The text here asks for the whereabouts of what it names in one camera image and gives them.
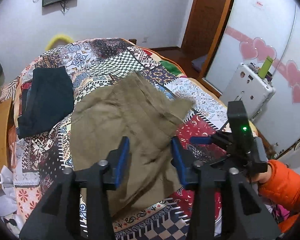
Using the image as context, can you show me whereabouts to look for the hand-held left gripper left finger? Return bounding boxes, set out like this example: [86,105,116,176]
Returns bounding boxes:
[19,136,130,240]

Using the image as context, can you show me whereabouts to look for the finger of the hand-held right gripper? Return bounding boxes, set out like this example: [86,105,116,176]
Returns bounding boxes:
[209,155,237,170]
[190,132,232,147]

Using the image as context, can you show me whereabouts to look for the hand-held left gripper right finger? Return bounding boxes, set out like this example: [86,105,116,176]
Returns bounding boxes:
[170,136,282,240]

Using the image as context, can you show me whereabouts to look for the khaki pants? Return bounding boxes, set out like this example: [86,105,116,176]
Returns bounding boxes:
[70,72,194,217]

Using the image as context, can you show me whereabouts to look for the person's right forearm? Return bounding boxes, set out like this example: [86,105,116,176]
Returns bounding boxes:
[257,159,300,220]

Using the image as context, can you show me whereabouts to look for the dark navy folded pants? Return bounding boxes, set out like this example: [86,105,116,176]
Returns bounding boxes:
[17,67,75,138]

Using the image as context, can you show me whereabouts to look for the person's right hand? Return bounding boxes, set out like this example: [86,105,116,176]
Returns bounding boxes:
[250,170,268,185]

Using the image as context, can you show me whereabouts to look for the white suitcase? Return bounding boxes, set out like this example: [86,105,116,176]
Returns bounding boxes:
[219,62,276,120]

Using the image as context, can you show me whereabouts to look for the green cylindrical container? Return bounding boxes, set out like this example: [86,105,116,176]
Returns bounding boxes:
[258,57,274,79]

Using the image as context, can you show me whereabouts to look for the purple cloth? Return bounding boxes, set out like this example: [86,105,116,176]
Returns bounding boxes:
[192,55,207,71]

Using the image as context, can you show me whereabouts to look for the patchwork printed blanket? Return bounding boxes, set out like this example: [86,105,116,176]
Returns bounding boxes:
[0,37,255,240]

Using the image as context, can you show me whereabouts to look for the white wardrobe door pink hearts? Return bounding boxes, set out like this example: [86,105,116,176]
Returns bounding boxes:
[205,0,300,155]

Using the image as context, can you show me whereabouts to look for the blue folded garment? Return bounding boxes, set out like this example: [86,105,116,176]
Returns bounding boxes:
[20,87,35,125]

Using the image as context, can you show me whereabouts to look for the brown wooden door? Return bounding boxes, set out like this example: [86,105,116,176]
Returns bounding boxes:
[181,0,238,78]

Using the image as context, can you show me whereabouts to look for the yellow foam tube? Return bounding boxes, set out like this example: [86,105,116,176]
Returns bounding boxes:
[45,33,74,51]

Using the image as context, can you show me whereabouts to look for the black monitor cable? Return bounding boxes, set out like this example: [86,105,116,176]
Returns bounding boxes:
[60,1,71,15]

